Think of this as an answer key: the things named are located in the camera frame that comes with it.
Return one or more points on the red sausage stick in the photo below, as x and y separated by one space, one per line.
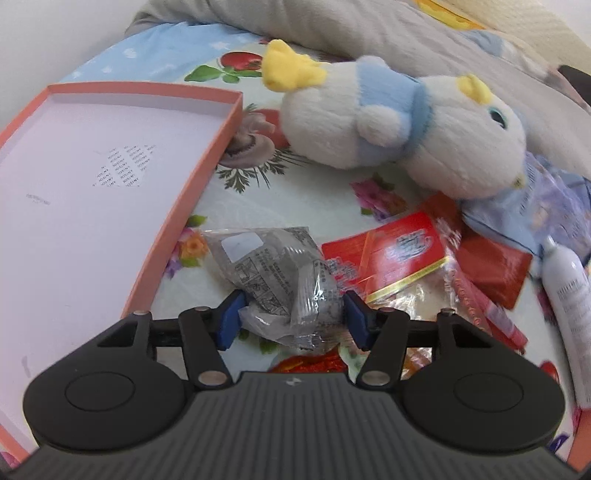
494 318

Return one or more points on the yellow pillow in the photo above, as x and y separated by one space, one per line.
443 7

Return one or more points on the blue purple plastic bag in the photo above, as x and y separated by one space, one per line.
545 203

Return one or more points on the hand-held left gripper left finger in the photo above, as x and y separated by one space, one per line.
228 323

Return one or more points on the white and blue plush toy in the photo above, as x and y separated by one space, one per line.
415 134

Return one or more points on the patterned patchwork quilt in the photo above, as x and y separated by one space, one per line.
489 46

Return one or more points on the white spray bottle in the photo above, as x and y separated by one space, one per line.
570 300

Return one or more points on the red gold-edged snack packet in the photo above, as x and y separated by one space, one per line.
392 249

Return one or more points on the black clothing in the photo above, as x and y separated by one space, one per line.
577 78

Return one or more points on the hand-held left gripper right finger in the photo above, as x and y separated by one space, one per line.
358 318

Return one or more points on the grey duvet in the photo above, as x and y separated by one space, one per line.
369 27

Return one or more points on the cream quilted headboard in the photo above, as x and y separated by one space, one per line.
554 27

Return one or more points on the dark red pouch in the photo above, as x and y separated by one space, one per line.
494 267

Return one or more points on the grey snack packet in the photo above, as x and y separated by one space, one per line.
277 272

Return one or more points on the floral bed sheet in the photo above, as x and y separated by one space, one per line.
323 198

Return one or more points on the pink box lid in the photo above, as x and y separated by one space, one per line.
92 207

